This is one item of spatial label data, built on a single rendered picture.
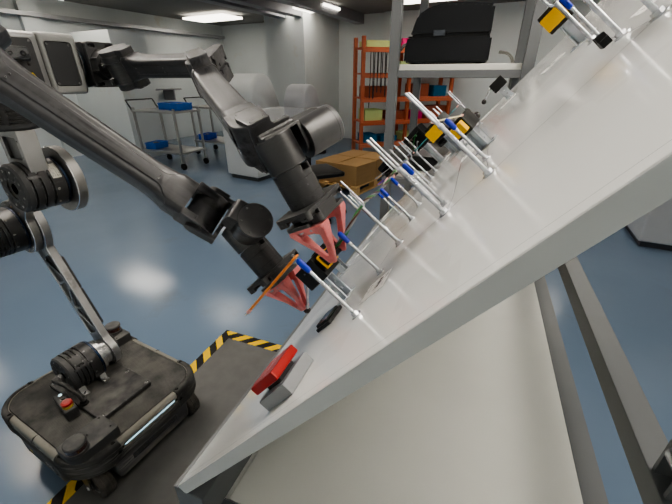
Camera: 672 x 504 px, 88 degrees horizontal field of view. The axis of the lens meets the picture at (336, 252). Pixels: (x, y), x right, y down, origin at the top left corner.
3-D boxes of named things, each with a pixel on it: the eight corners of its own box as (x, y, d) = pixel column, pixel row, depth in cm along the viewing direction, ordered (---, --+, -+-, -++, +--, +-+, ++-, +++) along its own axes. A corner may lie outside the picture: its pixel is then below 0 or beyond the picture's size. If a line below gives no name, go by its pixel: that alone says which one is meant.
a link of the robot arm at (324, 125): (250, 166, 58) (229, 115, 52) (304, 135, 62) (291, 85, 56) (290, 192, 51) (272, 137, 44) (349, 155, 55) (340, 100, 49)
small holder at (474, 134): (505, 123, 65) (477, 96, 65) (492, 142, 60) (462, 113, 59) (486, 140, 69) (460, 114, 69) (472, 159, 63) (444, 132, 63)
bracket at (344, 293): (349, 291, 62) (328, 272, 62) (356, 285, 60) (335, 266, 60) (337, 308, 59) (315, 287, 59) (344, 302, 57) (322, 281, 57)
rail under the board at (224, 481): (181, 509, 56) (172, 485, 53) (377, 233, 154) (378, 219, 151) (209, 524, 54) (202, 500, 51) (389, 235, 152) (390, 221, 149)
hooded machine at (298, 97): (301, 149, 766) (298, 83, 708) (324, 151, 741) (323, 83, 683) (283, 154, 712) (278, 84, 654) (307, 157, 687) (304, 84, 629)
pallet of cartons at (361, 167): (363, 197, 458) (365, 168, 440) (311, 189, 492) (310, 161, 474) (393, 178, 546) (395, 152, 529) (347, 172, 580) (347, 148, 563)
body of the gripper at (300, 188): (344, 192, 55) (322, 148, 52) (313, 223, 47) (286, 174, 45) (314, 203, 59) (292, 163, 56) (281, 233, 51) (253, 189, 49)
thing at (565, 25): (599, 20, 68) (567, -12, 68) (595, 32, 61) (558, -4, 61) (576, 42, 72) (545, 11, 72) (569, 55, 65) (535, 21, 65)
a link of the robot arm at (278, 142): (245, 143, 50) (257, 135, 45) (284, 122, 52) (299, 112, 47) (270, 186, 52) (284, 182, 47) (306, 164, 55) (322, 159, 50)
